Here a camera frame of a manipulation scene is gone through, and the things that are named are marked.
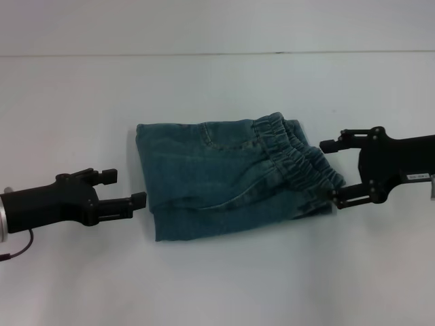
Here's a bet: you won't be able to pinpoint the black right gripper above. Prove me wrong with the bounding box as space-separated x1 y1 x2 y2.
319 126 435 210

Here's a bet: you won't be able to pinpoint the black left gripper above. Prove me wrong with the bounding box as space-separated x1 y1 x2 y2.
1 168 147 234

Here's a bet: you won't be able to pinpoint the blue denim shorts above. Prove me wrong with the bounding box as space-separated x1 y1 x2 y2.
135 112 347 242

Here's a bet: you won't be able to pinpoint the thin dark red cable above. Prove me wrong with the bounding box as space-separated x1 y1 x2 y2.
0 230 34 261

